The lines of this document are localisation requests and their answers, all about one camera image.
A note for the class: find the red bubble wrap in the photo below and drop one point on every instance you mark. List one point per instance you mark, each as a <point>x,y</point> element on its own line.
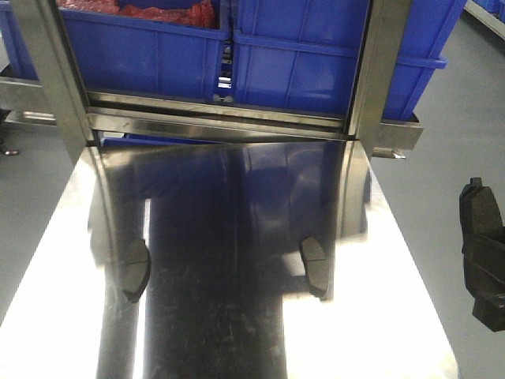
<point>201,14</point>

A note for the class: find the stainless steel rack frame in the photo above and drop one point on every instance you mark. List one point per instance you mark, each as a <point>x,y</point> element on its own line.
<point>80,114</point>

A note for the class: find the blue plastic bin right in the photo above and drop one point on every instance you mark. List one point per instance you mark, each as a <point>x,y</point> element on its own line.
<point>302,55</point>

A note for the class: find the blue plastic bin left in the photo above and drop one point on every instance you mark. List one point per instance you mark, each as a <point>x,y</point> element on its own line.
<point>135,55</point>

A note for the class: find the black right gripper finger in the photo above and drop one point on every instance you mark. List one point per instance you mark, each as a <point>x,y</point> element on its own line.
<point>483,266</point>

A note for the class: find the blue plastic bin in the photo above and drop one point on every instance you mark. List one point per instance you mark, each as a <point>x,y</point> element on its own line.
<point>135,55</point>
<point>302,55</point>

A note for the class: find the dark grey brake pad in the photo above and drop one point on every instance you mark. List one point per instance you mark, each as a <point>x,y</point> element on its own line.
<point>135,270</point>
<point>479,211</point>
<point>317,267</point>

